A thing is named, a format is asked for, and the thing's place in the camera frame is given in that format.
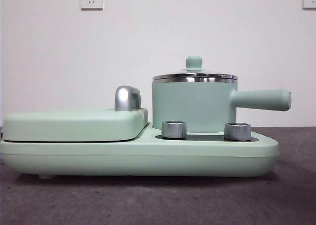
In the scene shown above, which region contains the glass lid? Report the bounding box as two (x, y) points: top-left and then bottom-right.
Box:
(152, 56), (239, 79)

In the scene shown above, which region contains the silver control knob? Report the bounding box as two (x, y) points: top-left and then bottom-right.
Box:
(161, 120), (188, 139)
(224, 122), (252, 141)

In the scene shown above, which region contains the mint green breakfast machine base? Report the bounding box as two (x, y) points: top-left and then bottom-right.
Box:
(0, 122), (280, 180)

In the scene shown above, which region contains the mint green pot, long handle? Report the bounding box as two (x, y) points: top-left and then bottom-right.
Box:
(151, 76), (292, 134)

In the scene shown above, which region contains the mint green griddle cover, chrome handle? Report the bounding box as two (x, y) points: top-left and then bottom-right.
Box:
(1, 85), (149, 143)

